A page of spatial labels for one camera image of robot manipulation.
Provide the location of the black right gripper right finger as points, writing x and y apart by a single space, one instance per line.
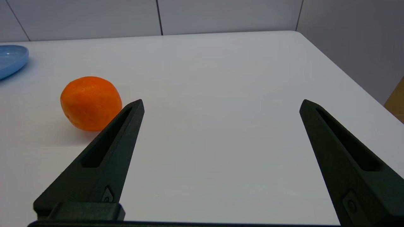
372 195

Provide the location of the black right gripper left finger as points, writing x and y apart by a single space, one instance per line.
75 189

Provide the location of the blue plastic plate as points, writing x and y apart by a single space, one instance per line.
11 60

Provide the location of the orange fruit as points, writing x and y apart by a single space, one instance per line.
88 102

